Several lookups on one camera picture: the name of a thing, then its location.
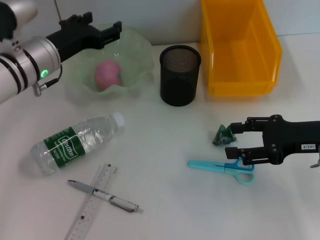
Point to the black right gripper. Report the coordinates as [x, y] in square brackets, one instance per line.
[295, 136]

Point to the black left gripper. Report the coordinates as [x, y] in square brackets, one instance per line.
[75, 40]

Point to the green plastic wrapper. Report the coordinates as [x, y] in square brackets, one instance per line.
[221, 137]

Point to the pink peach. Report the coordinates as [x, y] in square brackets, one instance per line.
[107, 75]

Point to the clear water bottle green label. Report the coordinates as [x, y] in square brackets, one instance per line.
[75, 142]

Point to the blue scissors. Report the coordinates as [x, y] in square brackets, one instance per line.
[205, 165]

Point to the green glass fruit plate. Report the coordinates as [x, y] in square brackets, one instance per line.
[140, 57]

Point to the black mesh pen holder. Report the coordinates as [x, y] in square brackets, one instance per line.
[178, 85]

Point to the grey white pen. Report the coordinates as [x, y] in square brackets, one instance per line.
[100, 193]

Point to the clear plastic ruler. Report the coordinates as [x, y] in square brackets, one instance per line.
[87, 212]

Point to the yellow plastic bin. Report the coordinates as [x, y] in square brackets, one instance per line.
[237, 86]

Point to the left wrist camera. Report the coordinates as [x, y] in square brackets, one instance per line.
[7, 22]

